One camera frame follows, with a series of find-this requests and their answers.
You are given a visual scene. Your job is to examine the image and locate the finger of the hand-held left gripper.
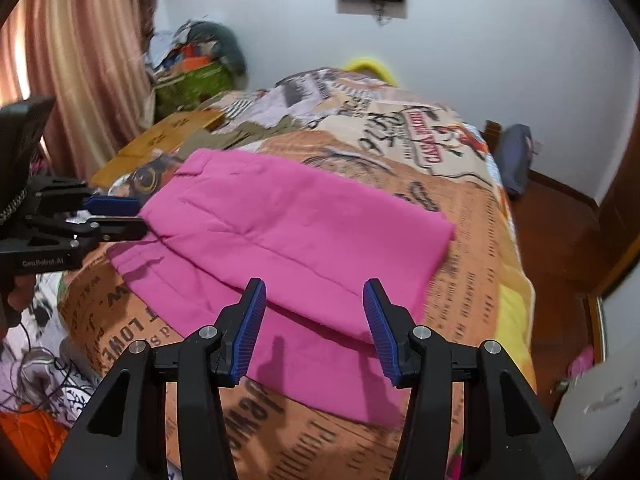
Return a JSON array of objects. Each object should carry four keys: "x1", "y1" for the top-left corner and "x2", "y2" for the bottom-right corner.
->
[
  {"x1": 75, "y1": 214, "x2": 149, "y2": 242},
  {"x1": 82, "y1": 196, "x2": 143, "y2": 215}
]

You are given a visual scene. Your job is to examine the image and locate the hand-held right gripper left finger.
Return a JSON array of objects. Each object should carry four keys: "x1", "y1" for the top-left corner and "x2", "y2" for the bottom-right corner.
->
[{"x1": 47, "y1": 277, "x2": 268, "y2": 480}]

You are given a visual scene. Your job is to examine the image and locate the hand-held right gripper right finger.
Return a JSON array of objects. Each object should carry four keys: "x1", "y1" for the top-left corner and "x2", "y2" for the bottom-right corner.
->
[{"x1": 362, "y1": 278, "x2": 593, "y2": 480}]

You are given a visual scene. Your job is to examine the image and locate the pink pants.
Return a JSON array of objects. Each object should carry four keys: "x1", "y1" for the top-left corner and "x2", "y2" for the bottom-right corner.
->
[{"x1": 107, "y1": 149, "x2": 457, "y2": 433}]

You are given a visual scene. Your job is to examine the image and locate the person's left hand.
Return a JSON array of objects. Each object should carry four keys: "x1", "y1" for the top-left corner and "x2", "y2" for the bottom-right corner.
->
[{"x1": 6, "y1": 272, "x2": 38, "y2": 311}]

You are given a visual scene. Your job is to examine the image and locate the wooden folding board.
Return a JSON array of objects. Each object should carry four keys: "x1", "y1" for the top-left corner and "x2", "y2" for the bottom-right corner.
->
[{"x1": 90, "y1": 110, "x2": 226, "y2": 191}]

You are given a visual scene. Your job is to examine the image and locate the printed blanket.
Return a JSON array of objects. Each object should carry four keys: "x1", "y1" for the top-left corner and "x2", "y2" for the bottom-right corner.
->
[{"x1": 57, "y1": 67, "x2": 538, "y2": 480}]

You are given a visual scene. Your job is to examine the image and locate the white patterned cloth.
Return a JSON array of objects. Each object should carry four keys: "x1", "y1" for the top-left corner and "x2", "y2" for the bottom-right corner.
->
[{"x1": 0, "y1": 275, "x2": 101, "y2": 416}]

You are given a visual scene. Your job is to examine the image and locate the olive green cloth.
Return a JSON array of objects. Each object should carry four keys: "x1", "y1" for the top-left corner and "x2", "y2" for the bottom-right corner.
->
[{"x1": 180, "y1": 115, "x2": 301, "y2": 153}]

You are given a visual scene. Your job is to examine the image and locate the green patterned bag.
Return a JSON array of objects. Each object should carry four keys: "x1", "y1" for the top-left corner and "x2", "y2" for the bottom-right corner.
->
[{"x1": 152, "y1": 60, "x2": 236, "y2": 111}]

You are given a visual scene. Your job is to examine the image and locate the striped pink curtain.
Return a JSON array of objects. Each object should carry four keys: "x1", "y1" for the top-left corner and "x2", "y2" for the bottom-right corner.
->
[{"x1": 0, "y1": 0, "x2": 161, "y2": 186}]

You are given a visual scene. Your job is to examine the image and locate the pile of clothes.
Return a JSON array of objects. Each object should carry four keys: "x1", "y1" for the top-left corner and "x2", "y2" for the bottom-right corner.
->
[{"x1": 145, "y1": 20, "x2": 248, "y2": 77}]

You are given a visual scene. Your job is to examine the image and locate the small pink item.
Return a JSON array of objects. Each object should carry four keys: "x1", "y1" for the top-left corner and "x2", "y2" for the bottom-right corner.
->
[{"x1": 567, "y1": 347, "x2": 596, "y2": 381}]

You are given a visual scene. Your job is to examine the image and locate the orange cloth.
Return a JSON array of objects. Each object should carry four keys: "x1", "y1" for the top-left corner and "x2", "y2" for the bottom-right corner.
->
[{"x1": 0, "y1": 410, "x2": 68, "y2": 480}]

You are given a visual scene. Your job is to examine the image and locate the blue-grey bag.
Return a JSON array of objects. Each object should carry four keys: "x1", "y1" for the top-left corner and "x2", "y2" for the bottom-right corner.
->
[{"x1": 500, "y1": 124, "x2": 538, "y2": 198}]

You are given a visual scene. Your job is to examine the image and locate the white box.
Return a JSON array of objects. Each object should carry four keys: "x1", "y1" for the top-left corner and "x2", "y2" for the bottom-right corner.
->
[{"x1": 550, "y1": 345, "x2": 640, "y2": 480}]

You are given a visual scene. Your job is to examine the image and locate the yellow plastic chair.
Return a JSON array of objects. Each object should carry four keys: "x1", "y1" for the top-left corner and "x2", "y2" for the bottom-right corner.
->
[{"x1": 345, "y1": 57, "x2": 401, "y2": 86}]

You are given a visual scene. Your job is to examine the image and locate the brown wooden door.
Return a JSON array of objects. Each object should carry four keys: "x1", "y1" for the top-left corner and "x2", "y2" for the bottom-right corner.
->
[{"x1": 595, "y1": 110, "x2": 640, "y2": 296}]

